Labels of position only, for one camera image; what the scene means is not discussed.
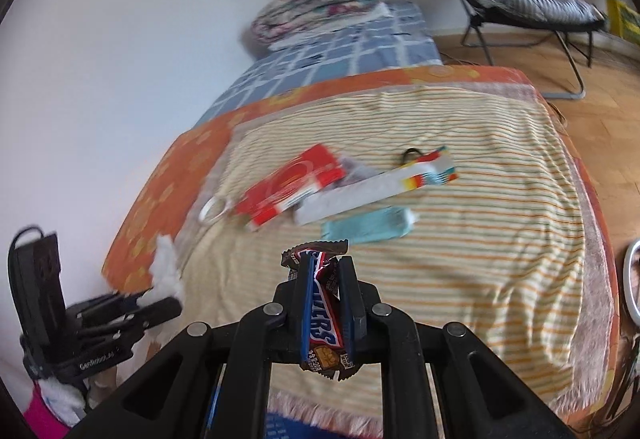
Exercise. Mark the light blue packet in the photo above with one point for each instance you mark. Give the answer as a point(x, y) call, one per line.
point(365, 225)

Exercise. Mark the red cardboard box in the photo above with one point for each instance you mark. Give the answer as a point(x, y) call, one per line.
point(285, 184)

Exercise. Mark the long white toothpaste box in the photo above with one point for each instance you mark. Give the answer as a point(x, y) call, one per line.
point(360, 191)

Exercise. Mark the striped cushion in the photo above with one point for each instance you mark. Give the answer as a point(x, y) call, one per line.
point(535, 4)

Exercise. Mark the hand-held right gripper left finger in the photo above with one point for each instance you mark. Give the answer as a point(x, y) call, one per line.
point(306, 299)

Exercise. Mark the brown chocolate bar wrapper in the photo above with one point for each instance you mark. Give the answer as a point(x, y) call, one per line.
point(322, 329)

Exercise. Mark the white round hoop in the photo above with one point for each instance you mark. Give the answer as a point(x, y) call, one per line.
point(628, 279)

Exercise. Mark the yellow striped blanket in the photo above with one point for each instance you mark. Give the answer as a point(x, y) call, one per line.
point(450, 269)

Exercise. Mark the blue checked bed sheet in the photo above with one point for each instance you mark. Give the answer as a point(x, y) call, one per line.
point(350, 54)

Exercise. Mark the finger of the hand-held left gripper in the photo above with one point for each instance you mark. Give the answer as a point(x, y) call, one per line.
point(135, 321)
point(110, 303)

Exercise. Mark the white tissue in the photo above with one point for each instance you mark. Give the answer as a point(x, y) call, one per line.
point(165, 274)

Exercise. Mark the orange floral bed sheet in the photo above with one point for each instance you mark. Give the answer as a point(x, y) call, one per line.
point(160, 199)

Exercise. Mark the silver printed plastic packet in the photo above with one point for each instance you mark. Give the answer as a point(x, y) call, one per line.
point(357, 171)

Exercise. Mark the yellow plastic crate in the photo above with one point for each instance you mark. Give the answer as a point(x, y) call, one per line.
point(625, 19)

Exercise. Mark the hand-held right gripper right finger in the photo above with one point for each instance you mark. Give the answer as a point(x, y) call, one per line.
point(350, 299)

